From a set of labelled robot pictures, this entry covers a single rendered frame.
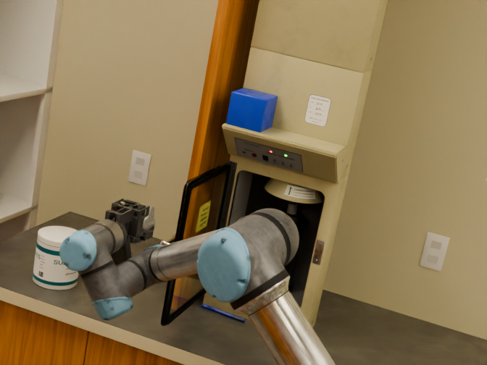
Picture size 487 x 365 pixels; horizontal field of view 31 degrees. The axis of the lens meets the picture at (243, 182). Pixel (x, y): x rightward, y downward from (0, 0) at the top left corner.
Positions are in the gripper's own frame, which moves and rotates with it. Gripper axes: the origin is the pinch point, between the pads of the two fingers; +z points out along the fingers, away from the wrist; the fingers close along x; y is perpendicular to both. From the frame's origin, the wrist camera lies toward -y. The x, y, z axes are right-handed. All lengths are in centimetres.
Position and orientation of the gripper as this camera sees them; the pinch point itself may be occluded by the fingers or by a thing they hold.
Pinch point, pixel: (148, 222)
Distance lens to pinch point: 211.9
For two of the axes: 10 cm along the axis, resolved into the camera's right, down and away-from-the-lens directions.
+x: -9.3, -2.5, 2.9
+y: 1.7, -9.5, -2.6
